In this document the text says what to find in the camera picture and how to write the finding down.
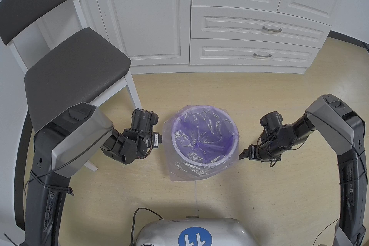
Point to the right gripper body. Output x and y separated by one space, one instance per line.
261 154

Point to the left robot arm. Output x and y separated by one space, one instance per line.
80 135

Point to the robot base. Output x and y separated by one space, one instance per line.
199 230

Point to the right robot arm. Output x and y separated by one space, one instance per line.
328 121

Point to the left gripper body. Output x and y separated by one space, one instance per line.
154 142

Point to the white trash bin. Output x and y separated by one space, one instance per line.
207 167

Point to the purple plastic bag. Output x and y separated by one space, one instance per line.
201 135

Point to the white chair dark grey cushions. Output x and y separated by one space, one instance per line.
72 77

